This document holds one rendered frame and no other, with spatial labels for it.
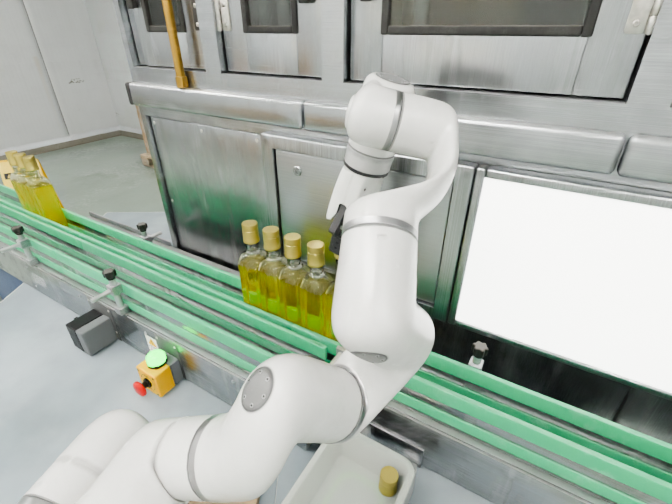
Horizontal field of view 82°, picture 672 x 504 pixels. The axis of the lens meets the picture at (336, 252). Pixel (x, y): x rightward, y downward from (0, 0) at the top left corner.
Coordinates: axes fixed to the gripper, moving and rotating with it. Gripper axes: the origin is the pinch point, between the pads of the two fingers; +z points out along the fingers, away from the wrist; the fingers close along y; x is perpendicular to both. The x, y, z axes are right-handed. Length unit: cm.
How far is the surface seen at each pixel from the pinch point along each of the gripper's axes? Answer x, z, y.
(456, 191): 13.2, -12.5, -11.7
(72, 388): -46, 57, 32
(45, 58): -575, 153, -238
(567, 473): 50, 16, 4
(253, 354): -6.7, 26.2, 13.8
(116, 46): -532, 128, -313
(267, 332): -8.9, 27.9, 6.4
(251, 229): -20.5, 8.6, 1.0
